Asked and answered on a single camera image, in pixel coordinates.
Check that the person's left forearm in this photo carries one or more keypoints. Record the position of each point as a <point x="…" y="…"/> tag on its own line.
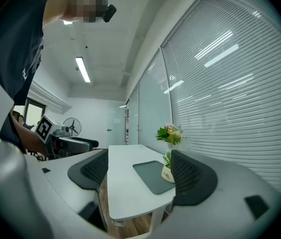
<point x="29" y="138"/>

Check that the long ceiling light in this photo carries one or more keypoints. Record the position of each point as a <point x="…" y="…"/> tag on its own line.
<point x="83" y="70"/>

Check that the small potted green plant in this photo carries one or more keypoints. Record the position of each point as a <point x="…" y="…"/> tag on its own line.
<point x="166" y="174"/>

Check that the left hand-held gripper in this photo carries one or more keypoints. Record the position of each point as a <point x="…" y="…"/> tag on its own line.
<point x="45" y="129"/>

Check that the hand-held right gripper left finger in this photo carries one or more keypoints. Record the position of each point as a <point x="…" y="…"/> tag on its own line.
<point x="85" y="173"/>

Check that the white table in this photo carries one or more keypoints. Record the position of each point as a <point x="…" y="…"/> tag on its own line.
<point x="230" y="96"/>

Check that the black head camera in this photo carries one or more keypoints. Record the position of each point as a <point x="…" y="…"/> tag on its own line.
<point x="109" y="13"/>

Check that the person's head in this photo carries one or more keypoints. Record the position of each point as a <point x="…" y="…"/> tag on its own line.
<point x="80" y="4"/>

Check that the standing fan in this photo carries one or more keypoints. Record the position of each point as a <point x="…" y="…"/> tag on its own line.
<point x="72" y="126"/>

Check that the person's torso in dark shirt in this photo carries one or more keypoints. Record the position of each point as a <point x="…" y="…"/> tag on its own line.
<point x="11" y="46"/>

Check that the white vase with flowers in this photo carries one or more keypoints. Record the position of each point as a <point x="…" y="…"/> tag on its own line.
<point x="170" y="134"/>

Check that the green tray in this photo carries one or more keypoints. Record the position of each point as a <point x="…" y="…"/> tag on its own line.
<point x="150" y="177"/>

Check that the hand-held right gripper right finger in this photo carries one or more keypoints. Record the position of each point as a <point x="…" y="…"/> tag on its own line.
<point x="205" y="183"/>

